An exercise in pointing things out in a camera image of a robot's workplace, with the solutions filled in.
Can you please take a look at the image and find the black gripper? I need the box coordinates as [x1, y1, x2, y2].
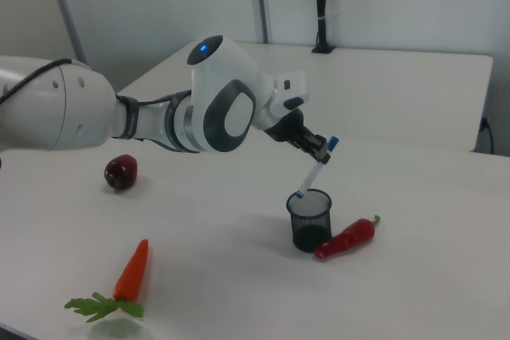
[264, 110, 332, 165]

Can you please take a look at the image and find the white marker with blue cap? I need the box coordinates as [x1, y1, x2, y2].
[296, 135, 341, 200]

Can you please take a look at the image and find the white rectangular background table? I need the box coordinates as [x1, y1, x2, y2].
[115, 40, 495, 154]

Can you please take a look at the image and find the black mesh pen cup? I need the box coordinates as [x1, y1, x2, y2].
[285, 188, 333, 254]

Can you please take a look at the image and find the red toy chili pepper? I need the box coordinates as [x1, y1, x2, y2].
[313, 214, 382, 262]

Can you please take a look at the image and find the black pole with base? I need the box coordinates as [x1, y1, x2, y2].
[311, 0, 336, 56]

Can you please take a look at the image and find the dark red toy apple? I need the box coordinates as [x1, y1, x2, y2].
[104, 154, 139, 190]

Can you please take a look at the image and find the orange toy carrot with leaves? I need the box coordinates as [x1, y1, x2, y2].
[64, 238, 150, 323]

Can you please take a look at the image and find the black cable at table edge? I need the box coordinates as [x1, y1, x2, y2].
[479, 116, 496, 155]

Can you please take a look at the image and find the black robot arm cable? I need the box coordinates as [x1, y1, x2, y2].
[0, 58, 87, 104]

